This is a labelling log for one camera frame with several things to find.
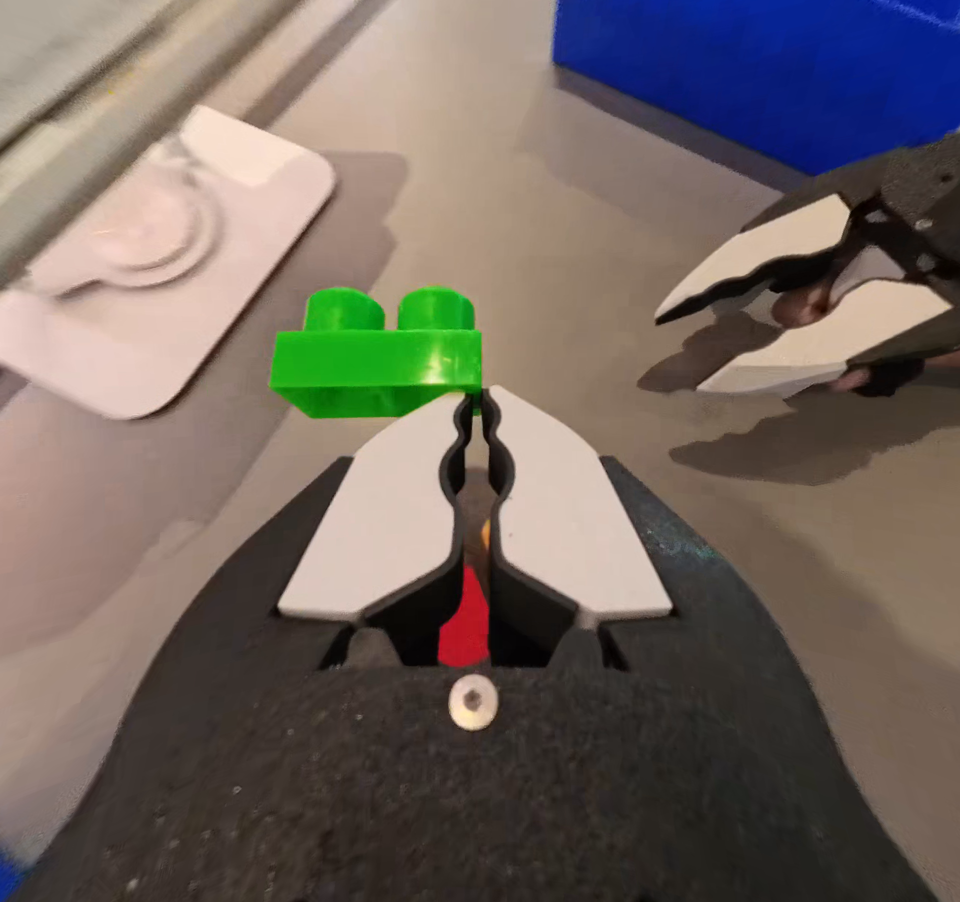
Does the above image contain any blue plastic bin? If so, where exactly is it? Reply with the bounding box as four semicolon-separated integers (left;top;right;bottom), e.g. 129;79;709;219
553;0;960;177

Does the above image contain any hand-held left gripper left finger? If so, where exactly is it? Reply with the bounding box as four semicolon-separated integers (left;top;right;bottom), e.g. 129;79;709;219
277;392;471;667

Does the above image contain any red single-stud toy block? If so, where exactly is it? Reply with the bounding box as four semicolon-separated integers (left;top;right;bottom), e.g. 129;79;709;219
437;565;492;669

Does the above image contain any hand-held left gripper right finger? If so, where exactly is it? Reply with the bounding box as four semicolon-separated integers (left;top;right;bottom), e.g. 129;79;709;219
480;385;675;667

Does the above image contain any green two-stud toy block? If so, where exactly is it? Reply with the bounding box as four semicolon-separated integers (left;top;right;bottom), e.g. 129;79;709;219
268;286;483;421

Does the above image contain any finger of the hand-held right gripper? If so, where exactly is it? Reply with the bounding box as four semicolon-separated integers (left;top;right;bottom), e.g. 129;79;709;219
654;193;856;327
696;278;960;401

